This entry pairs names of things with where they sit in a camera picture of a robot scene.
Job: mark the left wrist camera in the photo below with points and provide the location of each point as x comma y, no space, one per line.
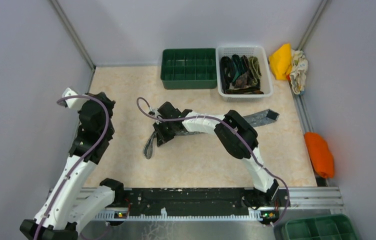
71,103

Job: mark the green divided organizer tray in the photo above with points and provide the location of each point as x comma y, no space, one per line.
189,68

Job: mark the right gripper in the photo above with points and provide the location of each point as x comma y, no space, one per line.
160,137

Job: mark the black tie in basket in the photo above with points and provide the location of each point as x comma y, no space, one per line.
227,72

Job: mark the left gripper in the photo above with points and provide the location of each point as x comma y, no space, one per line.
102,97

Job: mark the yellow cloth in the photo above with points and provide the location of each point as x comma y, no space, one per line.
280,62

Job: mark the green crate bottom right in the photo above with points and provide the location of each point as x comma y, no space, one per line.
327,227

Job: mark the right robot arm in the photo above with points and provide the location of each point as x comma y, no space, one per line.
238,137

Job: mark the orange cloth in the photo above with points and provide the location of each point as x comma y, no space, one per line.
321,157

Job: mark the white plastic basket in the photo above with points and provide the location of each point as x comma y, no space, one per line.
245,52

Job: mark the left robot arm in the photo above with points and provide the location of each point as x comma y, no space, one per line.
60,218

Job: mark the olive tie in basket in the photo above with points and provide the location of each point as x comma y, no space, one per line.
254,71

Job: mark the grey floral tie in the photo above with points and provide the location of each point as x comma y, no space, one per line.
257,119

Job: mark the teal tie in basket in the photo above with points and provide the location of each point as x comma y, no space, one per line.
238,66

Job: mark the cream patterned cloth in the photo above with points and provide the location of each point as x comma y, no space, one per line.
298,74

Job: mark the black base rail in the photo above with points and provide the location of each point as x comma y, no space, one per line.
196,202

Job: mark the brown patterned tie in basket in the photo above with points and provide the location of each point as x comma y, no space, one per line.
244,85

